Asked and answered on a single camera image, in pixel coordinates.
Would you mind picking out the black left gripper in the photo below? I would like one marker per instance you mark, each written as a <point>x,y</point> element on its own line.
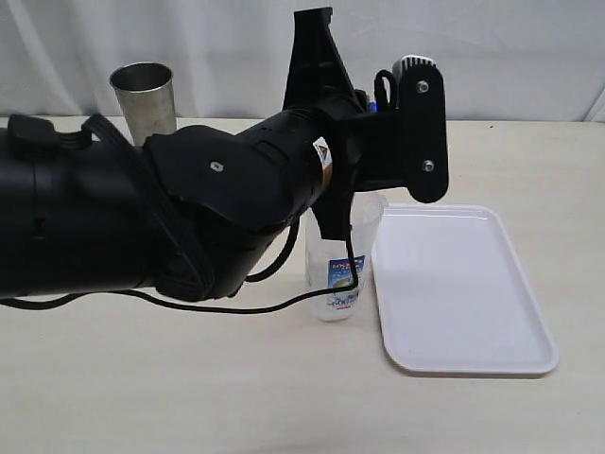
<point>404,144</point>

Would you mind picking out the clear plastic jar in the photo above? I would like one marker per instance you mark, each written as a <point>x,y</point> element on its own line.
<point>327,264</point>

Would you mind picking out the stainless steel cup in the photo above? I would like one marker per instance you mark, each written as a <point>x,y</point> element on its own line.
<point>145,94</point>

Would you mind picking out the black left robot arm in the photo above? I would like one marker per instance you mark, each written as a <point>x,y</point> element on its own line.
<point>191,212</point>

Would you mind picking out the white curtain backdrop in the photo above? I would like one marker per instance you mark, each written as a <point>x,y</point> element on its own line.
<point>501,60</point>

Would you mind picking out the white plastic tray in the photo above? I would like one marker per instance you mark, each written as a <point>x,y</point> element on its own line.
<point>452,295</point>

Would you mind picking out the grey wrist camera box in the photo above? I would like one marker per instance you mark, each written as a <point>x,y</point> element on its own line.
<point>407,62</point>

